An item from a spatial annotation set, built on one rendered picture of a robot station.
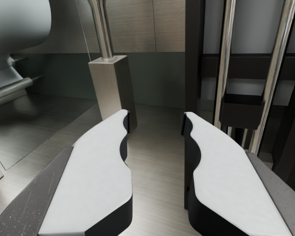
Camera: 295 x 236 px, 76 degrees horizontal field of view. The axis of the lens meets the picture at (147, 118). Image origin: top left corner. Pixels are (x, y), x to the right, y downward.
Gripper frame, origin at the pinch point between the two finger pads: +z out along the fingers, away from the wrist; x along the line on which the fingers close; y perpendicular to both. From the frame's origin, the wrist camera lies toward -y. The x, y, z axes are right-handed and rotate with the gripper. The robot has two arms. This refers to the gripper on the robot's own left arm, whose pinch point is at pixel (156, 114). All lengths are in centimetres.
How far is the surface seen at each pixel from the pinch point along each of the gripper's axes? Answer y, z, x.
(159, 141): 33, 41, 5
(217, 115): 7.9, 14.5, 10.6
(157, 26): 0, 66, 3
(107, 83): 14.6, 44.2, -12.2
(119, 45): 8, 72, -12
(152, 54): 10, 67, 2
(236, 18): -5.2, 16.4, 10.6
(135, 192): 34.2, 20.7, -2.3
